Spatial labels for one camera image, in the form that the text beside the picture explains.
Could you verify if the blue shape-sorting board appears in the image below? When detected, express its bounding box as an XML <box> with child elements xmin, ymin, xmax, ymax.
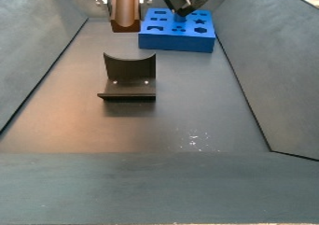
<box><xmin>139</xmin><ymin>7</ymin><xmax>216</xmax><ymax>53</ymax></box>

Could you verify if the blue cylinder peg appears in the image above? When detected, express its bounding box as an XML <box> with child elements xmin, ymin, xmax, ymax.
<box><xmin>173</xmin><ymin>13</ymin><xmax>187</xmax><ymax>22</ymax></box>

